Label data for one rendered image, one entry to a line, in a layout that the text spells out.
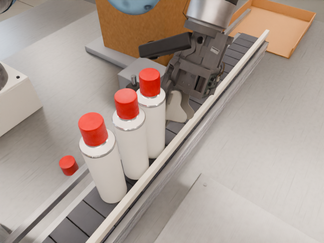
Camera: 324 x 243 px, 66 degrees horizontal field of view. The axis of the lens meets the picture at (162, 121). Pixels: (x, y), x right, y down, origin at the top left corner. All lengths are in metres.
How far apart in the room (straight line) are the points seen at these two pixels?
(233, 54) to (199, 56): 0.38
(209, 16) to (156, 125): 0.20
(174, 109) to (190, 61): 0.09
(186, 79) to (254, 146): 0.28
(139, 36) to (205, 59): 0.37
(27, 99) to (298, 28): 0.97
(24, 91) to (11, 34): 0.46
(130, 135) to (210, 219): 0.21
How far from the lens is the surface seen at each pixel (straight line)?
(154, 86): 0.39
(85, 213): 0.50
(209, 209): 0.49
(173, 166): 0.53
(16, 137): 0.72
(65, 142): 0.66
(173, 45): 0.47
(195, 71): 0.43
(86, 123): 0.33
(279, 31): 1.10
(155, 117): 0.42
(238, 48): 0.86
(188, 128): 0.54
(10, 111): 0.72
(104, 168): 0.38
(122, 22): 0.80
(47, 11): 1.26
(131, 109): 0.36
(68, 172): 0.59
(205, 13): 0.43
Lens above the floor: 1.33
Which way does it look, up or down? 49 degrees down
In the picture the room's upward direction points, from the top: straight up
